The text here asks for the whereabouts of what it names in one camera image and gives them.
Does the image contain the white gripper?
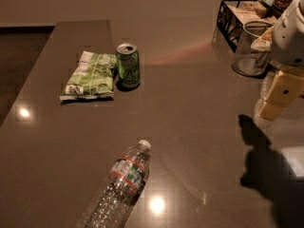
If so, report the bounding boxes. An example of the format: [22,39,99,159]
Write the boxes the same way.
[254,15,304,128]

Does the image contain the clear plastic water bottle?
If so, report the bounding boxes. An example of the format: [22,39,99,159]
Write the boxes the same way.
[76,140,151,228]

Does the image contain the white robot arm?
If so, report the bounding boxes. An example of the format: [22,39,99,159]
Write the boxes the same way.
[251,0,304,128]

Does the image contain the clear glass jar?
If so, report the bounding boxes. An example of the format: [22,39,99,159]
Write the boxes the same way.
[231,20,272,77]

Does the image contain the green soda can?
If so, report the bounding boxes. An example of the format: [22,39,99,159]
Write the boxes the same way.
[116,43,141,88]

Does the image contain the green chip bag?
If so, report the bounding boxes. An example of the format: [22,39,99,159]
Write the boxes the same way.
[60,51,117,101]

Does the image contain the black wire basket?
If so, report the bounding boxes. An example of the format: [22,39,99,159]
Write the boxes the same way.
[217,0,281,51]

